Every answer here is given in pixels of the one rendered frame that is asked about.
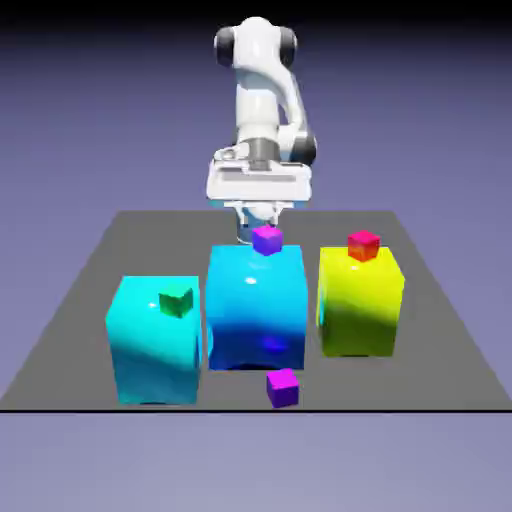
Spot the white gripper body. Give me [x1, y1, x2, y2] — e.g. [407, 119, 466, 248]
[205, 158, 314, 210]

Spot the small purple cube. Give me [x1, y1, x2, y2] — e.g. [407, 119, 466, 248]
[266, 368, 301, 410]
[251, 224, 284, 257]

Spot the small red cube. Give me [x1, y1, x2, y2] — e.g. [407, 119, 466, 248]
[346, 230, 382, 263]

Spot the small green cube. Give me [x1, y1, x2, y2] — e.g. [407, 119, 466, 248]
[158, 284, 195, 320]

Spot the large blue box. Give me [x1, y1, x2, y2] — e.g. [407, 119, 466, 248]
[205, 244, 310, 372]

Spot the large yellow box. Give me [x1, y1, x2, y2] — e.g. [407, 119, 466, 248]
[315, 245, 406, 358]

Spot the large cyan box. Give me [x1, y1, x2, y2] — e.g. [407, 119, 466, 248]
[104, 274, 204, 406]

